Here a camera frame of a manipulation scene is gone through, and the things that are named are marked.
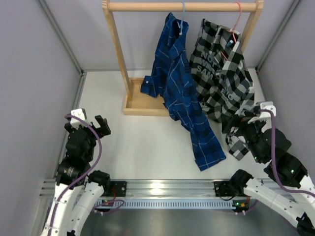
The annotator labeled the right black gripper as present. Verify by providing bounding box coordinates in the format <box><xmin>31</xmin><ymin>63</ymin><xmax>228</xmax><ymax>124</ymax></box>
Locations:
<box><xmin>220</xmin><ymin>111</ymin><xmax>265</xmax><ymax>163</ymax></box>

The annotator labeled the blue plaid shirt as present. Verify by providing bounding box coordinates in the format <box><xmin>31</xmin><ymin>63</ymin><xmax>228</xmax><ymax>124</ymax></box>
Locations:
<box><xmin>140</xmin><ymin>13</ymin><xmax>226</xmax><ymax>171</ymax></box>

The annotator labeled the light blue wire hanger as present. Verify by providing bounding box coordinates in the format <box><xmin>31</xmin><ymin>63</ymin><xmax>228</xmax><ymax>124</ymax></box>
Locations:
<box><xmin>177</xmin><ymin>1</ymin><xmax>186</xmax><ymax>36</ymax></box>

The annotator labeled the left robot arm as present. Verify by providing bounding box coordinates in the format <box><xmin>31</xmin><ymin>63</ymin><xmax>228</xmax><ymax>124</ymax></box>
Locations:
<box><xmin>41</xmin><ymin>109</ymin><xmax>111</xmax><ymax>236</ymax></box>

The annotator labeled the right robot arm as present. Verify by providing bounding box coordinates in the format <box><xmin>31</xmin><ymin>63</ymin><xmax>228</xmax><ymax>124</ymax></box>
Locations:
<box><xmin>224</xmin><ymin>121</ymin><xmax>315</xmax><ymax>236</ymax></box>

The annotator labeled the black white checkered shirt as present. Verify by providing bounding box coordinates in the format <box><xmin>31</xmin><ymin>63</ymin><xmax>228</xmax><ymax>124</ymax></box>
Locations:
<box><xmin>189</xmin><ymin>18</ymin><xmax>255</xmax><ymax>161</ymax></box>

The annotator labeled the wooden clothes rack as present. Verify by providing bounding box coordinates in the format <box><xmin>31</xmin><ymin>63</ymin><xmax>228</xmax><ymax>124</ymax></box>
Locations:
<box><xmin>102</xmin><ymin>0</ymin><xmax>264</xmax><ymax>117</ymax></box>

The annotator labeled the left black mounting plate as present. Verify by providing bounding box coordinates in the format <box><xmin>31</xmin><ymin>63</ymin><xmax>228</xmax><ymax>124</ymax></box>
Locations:
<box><xmin>106</xmin><ymin>181</ymin><xmax>127</xmax><ymax>197</ymax></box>

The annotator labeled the black mounting plate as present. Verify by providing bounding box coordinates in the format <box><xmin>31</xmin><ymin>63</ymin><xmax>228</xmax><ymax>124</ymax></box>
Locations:
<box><xmin>214</xmin><ymin>180</ymin><xmax>234</xmax><ymax>198</ymax></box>
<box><xmin>106</xmin><ymin>181</ymin><xmax>127</xmax><ymax>197</ymax></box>

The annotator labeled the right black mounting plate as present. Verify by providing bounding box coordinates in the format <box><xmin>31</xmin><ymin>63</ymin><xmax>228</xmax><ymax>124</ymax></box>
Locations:
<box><xmin>214</xmin><ymin>180</ymin><xmax>234</xmax><ymax>198</ymax></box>

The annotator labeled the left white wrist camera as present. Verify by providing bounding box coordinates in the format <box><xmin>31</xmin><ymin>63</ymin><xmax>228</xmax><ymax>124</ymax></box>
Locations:
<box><xmin>70</xmin><ymin>108</ymin><xmax>91</xmax><ymax>129</ymax></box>

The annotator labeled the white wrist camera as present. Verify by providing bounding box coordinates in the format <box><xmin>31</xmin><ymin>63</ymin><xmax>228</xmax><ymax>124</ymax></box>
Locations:
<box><xmin>70</xmin><ymin>108</ymin><xmax>91</xmax><ymax>129</ymax></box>
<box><xmin>248</xmin><ymin>101</ymin><xmax>277</xmax><ymax>124</ymax></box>

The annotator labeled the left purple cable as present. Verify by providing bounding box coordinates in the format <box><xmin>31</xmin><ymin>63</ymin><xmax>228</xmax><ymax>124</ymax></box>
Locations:
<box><xmin>46</xmin><ymin>114</ymin><xmax>103</xmax><ymax>232</ymax></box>

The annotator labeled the purple cable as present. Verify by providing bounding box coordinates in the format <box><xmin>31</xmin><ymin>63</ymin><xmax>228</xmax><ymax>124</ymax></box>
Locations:
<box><xmin>258</xmin><ymin>109</ymin><xmax>315</xmax><ymax>199</ymax></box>
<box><xmin>46</xmin><ymin>114</ymin><xmax>103</xmax><ymax>232</ymax></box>

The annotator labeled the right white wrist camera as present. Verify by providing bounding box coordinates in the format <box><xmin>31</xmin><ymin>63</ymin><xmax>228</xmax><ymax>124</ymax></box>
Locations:
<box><xmin>248</xmin><ymin>101</ymin><xmax>277</xmax><ymax>124</ymax></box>

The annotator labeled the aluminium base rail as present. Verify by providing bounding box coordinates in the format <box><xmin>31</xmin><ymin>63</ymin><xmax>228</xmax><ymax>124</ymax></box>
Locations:
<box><xmin>39</xmin><ymin>178</ymin><xmax>296</xmax><ymax>199</ymax></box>

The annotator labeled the perforated cable duct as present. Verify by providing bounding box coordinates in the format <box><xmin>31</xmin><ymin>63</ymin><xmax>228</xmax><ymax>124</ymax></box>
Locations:
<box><xmin>94</xmin><ymin>199</ymin><xmax>245</xmax><ymax>210</ymax></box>

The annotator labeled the pink wire hanger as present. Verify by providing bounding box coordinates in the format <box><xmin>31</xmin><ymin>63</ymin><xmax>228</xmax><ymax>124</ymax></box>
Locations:
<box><xmin>220</xmin><ymin>1</ymin><xmax>243</xmax><ymax>61</ymax></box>

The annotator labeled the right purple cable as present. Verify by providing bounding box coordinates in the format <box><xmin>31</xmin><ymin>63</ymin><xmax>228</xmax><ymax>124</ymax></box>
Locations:
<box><xmin>258</xmin><ymin>109</ymin><xmax>315</xmax><ymax>199</ymax></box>

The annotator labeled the left aluminium frame post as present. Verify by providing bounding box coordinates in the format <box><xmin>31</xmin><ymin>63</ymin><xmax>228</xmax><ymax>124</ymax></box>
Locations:
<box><xmin>36</xmin><ymin>0</ymin><xmax>84</xmax><ymax>75</ymax></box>

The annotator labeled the aluminium frame post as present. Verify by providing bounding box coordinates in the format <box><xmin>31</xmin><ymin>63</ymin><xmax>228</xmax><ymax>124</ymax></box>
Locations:
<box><xmin>255</xmin><ymin>0</ymin><xmax>302</xmax><ymax>72</ymax></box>
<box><xmin>36</xmin><ymin>0</ymin><xmax>84</xmax><ymax>75</ymax></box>

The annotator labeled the right aluminium frame post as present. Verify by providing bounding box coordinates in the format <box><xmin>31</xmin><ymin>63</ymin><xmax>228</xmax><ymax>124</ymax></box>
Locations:
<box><xmin>255</xmin><ymin>0</ymin><xmax>302</xmax><ymax>72</ymax></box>

